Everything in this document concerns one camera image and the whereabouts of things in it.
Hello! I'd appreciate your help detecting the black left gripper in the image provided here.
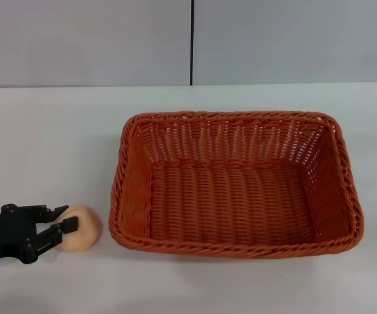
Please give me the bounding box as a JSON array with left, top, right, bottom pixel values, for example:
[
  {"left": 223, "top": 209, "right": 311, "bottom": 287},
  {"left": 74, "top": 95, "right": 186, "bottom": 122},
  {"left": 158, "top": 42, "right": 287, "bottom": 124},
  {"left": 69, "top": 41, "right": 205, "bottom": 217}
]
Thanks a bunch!
[{"left": 0, "top": 203, "right": 79, "bottom": 265}]

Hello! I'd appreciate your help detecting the round beige bread roll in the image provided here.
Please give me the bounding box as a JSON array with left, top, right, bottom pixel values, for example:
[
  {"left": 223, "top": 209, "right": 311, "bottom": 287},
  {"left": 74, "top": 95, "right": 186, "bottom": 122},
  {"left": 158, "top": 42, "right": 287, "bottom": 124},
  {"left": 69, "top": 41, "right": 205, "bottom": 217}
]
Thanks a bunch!
[{"left": 50, "top": 203, "right": 103, "bottom": 253}]

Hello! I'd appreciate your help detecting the orange woven plastic basket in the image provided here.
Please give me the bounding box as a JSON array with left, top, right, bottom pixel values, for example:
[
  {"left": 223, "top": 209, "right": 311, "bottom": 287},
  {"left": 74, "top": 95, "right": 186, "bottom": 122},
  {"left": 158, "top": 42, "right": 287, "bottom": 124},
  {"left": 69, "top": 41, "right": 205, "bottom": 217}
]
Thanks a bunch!
[{"left": 107, "top": 110, "right": 365, "bottom": 259}]

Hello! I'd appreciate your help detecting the black vertical wall seam strip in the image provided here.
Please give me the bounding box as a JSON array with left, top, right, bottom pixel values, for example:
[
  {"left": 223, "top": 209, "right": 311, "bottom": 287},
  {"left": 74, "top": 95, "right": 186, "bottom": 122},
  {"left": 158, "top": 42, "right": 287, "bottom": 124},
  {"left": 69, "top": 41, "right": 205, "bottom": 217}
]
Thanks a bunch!
[{"left": 189, "top": 0, "right": 196, "bottom": 86}]

